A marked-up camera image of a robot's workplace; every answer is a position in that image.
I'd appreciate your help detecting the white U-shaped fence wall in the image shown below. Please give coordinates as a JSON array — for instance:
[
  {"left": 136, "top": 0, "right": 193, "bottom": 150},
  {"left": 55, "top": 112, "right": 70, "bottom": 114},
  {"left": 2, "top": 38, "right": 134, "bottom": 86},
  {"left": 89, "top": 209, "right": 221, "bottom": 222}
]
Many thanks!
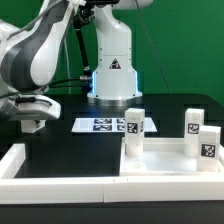
[{"left": 0, "top": 144, "right": 224, "bottom": 204}]

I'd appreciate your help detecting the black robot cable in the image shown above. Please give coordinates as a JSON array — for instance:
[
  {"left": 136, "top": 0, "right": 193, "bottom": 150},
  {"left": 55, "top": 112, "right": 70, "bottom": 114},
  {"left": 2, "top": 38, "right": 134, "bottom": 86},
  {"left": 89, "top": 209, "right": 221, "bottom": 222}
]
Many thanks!
[{"left": 43, "top": 78, "right": 93, "bottom": 96}]

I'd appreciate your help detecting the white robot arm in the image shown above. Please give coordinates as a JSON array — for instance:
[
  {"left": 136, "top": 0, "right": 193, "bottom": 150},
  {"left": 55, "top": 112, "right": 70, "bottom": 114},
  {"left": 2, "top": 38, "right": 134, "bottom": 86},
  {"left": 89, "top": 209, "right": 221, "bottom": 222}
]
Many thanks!
[{"left": 0, "top": 0, "right": 153, "bottom": 120}]

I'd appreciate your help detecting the white fiducial marker sheet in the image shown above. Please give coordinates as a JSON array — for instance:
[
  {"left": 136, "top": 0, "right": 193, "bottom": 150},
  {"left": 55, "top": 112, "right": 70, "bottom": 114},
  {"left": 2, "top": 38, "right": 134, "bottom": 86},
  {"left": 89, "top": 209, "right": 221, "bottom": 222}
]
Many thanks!
[{"left": 72, "top": 117, "right": 157, "bottom": 133}]

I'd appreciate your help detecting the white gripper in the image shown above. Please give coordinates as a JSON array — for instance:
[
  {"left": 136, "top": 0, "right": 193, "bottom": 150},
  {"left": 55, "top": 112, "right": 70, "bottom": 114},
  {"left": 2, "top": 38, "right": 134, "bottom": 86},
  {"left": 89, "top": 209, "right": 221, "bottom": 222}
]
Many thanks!
[{"left": 0, "top": 95, "right": 61, "bottom": 120}]

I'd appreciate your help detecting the white square table top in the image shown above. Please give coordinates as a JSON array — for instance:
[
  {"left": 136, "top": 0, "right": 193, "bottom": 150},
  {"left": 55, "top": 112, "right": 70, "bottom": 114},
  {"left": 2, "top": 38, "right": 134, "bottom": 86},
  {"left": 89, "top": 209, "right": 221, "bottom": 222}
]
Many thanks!
[{"left": 119, "top": 138, "right": 224, "bottom": 176}]

